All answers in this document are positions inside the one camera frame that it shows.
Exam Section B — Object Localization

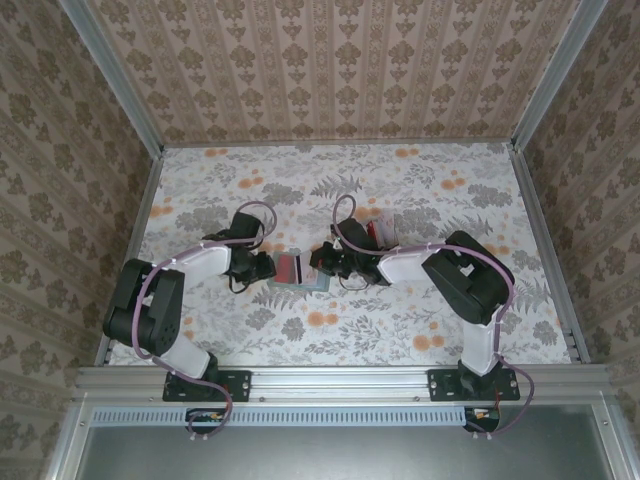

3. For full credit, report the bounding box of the floral table sheet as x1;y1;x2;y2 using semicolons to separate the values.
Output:
107;142;575;369

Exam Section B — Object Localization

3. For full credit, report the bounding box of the grey metal sheet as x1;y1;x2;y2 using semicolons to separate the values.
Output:
74;423;616;480

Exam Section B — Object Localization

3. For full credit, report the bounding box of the aluminium table side rail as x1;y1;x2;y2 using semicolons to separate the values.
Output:
93;149;166;369
512;144;590;365

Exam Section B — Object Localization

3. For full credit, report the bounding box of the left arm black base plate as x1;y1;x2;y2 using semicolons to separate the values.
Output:
162;368;252;403

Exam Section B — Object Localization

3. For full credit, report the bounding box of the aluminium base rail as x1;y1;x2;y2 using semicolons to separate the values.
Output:
74;364;619;403

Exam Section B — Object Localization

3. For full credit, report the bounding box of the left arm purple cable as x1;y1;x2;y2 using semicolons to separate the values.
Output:
130;200;279;444

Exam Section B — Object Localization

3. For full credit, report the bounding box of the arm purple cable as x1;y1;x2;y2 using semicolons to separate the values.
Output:
130;200;279;444
332;194;535;441

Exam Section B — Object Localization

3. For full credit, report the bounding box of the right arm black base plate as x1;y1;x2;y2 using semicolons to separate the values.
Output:
428;368;521;403

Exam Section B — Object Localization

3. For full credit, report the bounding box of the grey slotted cable duct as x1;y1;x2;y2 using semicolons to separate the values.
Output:
92;405;501;427

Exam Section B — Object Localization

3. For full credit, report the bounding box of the wire connector in duct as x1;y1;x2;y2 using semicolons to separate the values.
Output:
187;407;225;426
464;405;501;431

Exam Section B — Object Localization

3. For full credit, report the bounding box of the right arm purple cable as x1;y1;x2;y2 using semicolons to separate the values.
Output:
332;194;535;441

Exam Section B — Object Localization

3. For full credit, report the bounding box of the aluminium frame post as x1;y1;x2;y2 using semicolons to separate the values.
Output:
58;0;166;157
510;0;609;151

